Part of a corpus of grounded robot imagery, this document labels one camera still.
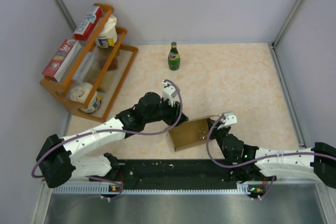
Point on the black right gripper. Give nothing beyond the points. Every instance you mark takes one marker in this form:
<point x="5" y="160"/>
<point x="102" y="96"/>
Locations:
<point x="214" y="130"/>

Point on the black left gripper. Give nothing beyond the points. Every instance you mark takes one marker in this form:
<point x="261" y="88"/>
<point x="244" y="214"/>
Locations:
<point x="174" y="112"/>

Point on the clear plastic wrapper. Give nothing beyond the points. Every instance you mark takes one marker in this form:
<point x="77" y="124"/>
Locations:
<point x="202" y="134"/>

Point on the brown cardboard box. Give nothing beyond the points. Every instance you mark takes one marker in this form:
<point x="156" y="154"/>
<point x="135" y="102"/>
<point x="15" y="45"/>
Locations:
<point x="186" y="135"/>

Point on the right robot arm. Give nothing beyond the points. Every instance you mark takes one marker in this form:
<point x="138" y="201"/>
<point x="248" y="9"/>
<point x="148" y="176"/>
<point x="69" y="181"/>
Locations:
<point x="227" y="151"/>

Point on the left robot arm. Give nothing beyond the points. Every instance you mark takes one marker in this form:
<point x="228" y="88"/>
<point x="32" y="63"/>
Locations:
<point x="63" y="158"/>

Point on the red white box upper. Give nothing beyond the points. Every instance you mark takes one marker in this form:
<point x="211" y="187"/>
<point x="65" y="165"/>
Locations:
<point x="88" y="23"/>

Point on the red white box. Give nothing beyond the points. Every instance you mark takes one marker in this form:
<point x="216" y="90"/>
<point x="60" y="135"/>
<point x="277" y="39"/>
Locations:
<point x="88" y="23"/>
<point x="61" y="60"/>

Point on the red white box lower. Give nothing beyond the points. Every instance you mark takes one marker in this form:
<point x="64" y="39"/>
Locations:
<point x="61" y="60"/>

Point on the green glass bottle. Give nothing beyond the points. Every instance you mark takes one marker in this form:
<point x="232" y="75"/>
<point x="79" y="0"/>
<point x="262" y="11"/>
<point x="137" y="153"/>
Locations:
<point x="174" y="57"/>

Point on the orange wooden rack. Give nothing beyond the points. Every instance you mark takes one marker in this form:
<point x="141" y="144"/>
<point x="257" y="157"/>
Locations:
<point x="104" y="68"/>

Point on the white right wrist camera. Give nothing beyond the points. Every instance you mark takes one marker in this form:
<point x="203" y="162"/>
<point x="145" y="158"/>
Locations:
<point x="229" y="119"/>

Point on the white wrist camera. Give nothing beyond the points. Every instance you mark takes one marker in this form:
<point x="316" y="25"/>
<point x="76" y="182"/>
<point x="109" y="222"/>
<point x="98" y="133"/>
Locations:
<point x="229" y="119"/>
<point x="169" y="92"/>

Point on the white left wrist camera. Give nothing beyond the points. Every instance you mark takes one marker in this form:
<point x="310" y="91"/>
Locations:
<point x="169" y="92"/>

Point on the grey cable duct rail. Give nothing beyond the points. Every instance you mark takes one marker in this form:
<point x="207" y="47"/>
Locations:
<point x="107" y="188"/>

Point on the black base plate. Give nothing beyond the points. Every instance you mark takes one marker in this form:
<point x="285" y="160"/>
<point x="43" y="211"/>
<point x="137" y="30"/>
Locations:
<point x="175" y="174"/>

